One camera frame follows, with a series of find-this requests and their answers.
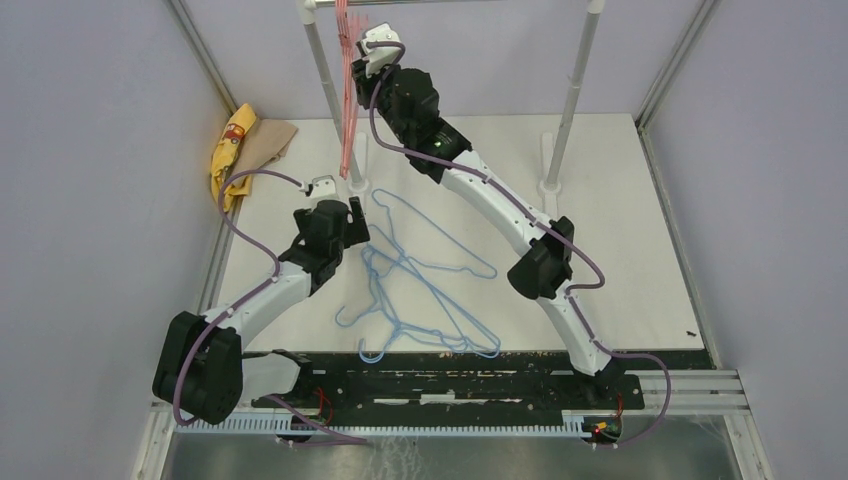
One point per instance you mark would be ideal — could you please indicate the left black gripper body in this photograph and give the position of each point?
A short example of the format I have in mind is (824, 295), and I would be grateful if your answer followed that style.
(302, 219)

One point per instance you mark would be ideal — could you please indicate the right grey rack pole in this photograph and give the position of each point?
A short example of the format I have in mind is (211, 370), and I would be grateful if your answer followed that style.
(553, 144)

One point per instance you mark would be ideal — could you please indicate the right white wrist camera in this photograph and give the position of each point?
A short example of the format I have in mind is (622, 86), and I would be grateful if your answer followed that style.
(379, 46)

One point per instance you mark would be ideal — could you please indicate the yellow printed cloth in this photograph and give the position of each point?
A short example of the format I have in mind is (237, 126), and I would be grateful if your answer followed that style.
(225, 155)

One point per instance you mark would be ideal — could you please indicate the left grey rack pole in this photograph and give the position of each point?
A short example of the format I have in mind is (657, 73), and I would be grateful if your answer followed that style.
(357, 182)

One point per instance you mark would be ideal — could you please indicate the beige cloth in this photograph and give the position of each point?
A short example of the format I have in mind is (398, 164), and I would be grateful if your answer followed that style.
(266, 141)

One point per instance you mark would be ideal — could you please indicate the white slotted cable duct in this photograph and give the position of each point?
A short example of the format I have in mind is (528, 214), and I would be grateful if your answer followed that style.
(283, 423)

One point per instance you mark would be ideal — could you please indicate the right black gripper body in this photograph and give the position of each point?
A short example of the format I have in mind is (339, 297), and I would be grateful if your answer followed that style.
(383, 102)

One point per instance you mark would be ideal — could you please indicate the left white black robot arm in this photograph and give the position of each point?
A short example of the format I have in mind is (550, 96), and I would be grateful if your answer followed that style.
(203, 368)

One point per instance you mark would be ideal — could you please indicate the grey rack pole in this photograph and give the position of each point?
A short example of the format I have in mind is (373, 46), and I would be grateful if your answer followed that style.
(553, 144)
(357, 182)

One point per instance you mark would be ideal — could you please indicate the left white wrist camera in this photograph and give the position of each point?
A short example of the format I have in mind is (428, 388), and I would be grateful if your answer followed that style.
(322, 188)

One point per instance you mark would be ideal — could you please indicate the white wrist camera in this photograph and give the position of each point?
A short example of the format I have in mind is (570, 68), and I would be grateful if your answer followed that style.
(379, 46)
(322, 188)

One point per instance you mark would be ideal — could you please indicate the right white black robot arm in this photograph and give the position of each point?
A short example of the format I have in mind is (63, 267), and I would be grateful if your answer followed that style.
(543, 271)

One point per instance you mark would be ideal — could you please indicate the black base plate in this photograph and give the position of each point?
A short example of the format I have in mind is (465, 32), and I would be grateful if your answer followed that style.
(455, 390)

